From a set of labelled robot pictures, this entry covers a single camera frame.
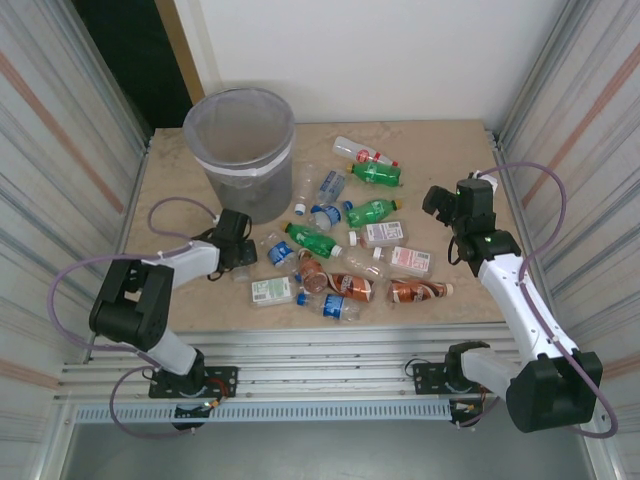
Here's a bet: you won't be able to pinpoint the blue label water bottle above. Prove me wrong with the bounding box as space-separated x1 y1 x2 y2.
266 240 297 270
295 292 362 324

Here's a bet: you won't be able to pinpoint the square bottle green label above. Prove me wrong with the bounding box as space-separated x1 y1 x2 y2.
249 277 297 307

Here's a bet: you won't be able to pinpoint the square bottle red label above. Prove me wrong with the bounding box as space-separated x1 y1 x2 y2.
372 245 434 279

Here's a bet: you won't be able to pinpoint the green bottle yellow cap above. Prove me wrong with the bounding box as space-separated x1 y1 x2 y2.
345 198 404 227
279 221 337 260
344 160 404 187

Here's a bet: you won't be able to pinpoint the square bottle purple label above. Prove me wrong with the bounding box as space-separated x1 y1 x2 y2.
347 221 405 250

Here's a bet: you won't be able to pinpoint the brown drink bottle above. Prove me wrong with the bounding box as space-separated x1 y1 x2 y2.
385 278 455 305
324 272 377 304
297 249 330 294

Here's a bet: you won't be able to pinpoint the slim clear bottle white cap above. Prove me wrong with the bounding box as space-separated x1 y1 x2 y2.
293 162 318 216

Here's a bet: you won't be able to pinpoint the crushed blue label bottle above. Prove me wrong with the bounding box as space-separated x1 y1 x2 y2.
306 198 357 233

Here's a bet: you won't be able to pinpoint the wide clear bottle white cap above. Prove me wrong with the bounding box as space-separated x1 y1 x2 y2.
331 243 392 281

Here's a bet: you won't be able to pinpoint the clear bottle red label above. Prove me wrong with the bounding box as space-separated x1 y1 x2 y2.
332 135 401 169

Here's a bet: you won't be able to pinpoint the pale blue label bottle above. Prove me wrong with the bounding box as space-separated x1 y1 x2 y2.
309 169 348 215

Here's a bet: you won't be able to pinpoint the grey mesh waste bin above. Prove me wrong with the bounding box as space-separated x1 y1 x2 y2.
182 88 297 225

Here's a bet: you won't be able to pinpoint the clear plastic bin liner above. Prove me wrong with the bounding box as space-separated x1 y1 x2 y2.
182 88 297 177

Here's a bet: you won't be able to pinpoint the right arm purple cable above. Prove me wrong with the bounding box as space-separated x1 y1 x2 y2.
457 162 620 439

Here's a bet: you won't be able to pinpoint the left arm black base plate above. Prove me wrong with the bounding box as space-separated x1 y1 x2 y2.
148 365 239 400

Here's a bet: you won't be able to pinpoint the aluminium frame rails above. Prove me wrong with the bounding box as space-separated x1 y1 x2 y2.
52 322 599 407

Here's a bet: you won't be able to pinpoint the red black power wires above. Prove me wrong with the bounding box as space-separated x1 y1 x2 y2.
199 378 236 410
449 383 501 416

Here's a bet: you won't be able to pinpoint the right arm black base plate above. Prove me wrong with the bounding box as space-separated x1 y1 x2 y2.
410 360 504 400

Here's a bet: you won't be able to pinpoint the grey slotted cable duct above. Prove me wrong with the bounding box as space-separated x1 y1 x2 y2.
72 402 454 425

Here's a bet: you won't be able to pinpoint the wooden door frame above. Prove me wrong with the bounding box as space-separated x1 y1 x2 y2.
154 0 206 106

